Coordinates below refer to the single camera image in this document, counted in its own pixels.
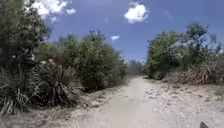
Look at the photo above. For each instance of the thicket of green bushes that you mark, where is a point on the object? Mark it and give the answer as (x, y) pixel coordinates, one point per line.
(90, 63)
(166, 56)

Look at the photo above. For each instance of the distant group of trees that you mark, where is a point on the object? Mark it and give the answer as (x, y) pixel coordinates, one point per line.
(135, 68)

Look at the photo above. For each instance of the pale dirt path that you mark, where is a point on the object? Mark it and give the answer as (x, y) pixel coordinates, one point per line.
(130, 110)

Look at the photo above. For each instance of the stony dry verge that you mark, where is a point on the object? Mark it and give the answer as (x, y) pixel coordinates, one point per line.
(188, 105)
(63, 116)

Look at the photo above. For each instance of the robot's own part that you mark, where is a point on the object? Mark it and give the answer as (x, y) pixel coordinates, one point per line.
(203, 126)

